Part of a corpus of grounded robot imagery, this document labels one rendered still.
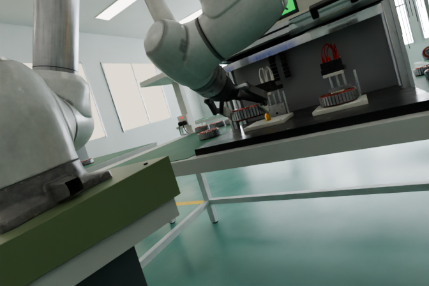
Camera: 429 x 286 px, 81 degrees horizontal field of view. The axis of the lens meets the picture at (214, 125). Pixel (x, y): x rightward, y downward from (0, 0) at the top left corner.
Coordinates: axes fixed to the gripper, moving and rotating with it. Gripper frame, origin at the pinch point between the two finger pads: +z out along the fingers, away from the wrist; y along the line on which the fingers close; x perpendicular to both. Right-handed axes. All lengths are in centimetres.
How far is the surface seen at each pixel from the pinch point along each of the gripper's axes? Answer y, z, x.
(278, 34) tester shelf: 10.9, 8.6, 32.5
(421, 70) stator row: 57, 64, 30
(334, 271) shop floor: 4, 75, -53
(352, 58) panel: 32, 29, 25
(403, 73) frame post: 43.8, 19.7, 8.8
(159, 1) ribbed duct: -87, 37, 137
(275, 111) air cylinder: 1.0, 24.9, 9.6
